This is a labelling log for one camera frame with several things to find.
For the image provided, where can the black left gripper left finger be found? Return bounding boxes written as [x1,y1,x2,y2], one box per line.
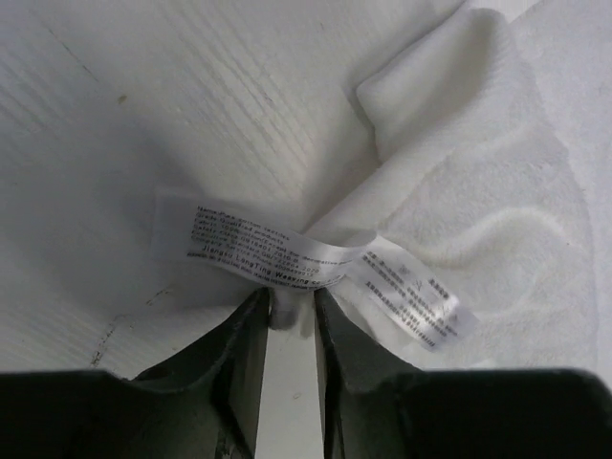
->
[134,289,271,458]

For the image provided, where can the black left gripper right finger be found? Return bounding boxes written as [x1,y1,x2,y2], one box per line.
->
[314,289,421,458]

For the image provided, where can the white towel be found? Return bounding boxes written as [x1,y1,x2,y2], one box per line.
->
[152,8,610,370]

